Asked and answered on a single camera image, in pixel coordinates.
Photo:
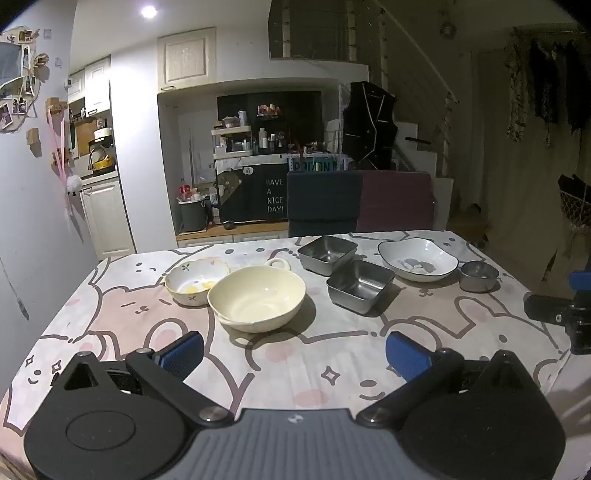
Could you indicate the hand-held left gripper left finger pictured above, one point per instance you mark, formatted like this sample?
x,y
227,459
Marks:
x,y
182,353

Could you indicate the dark chair back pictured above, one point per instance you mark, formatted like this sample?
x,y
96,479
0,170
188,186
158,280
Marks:
x,y
323,203

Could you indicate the white upper cabinet door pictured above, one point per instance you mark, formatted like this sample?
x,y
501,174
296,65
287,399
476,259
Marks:
x,y
187,57

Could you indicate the black curtain with white lettering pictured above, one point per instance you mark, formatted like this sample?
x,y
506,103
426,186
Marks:
x,y
258,194

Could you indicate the white floor cabinet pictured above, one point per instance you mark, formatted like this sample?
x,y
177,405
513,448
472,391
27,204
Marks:
x,y
108,217

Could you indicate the white kitchen wall cabinet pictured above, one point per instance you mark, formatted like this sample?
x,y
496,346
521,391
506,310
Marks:
x,y
92,85

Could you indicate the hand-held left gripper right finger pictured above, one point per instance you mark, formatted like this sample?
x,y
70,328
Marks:
x,y
404,355

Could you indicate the round ceiling light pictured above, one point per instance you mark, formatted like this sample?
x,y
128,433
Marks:
x,y
148,11

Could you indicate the net basket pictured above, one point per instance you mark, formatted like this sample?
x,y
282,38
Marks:
x,y
577,203

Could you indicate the hanging dark clothes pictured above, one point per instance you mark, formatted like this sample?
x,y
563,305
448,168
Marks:
x,y
545,83

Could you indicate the pink ribbon with white pompom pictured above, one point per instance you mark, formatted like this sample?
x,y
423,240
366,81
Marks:
x,y
62,152

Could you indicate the bear printed tablecloth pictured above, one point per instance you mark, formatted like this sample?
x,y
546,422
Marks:
x,y
286,355

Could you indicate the white storage rack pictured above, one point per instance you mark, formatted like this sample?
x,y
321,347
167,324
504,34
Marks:
x,y
231,141

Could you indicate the maroon chair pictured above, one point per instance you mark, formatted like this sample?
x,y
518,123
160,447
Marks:
x,y
397,203

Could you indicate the grey trash bin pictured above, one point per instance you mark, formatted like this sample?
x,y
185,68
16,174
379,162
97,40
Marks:
x,y
193,214

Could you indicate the wooden drawer platform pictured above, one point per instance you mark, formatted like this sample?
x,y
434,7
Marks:
x,y
221,235

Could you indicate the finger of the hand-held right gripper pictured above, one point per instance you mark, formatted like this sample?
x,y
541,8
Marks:
x,y
547,309
581,280

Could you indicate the small round steel bowl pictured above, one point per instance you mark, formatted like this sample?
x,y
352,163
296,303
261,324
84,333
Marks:
x,y
478,277

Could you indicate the white plate with dark rim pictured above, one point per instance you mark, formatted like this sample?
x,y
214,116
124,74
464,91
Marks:
x,y
415,258

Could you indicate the wall photo collage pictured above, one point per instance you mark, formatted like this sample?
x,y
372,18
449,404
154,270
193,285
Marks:
x,y
14,78

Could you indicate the yellow pot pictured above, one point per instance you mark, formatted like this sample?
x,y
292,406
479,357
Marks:
x,y
102,165

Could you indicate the square steel container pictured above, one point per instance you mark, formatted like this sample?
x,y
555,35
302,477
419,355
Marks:
x,y
360,286
328,251

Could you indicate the black hanging jacket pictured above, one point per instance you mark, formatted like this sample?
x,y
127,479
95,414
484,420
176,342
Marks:
x,y
369,124

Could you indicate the floral bowl with yellow rim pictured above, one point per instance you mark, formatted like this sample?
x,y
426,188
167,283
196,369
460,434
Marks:
x,y
184,281

